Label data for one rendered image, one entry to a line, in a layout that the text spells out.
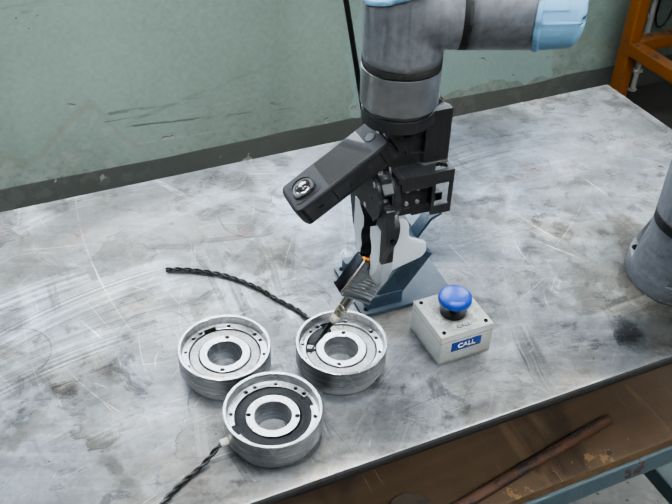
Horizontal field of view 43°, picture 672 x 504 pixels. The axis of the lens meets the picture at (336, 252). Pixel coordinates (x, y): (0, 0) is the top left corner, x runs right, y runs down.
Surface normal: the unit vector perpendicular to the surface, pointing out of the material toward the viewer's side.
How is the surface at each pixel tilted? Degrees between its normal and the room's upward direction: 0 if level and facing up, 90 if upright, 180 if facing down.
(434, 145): 90
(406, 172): 0
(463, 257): 0
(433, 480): 0
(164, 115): 90
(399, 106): 90
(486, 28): 92
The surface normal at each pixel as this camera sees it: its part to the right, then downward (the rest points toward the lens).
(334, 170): -0.46, -0.53
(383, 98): -0.41, 0.56
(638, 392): 0.02, -0.78
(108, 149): 0.40, 0.58
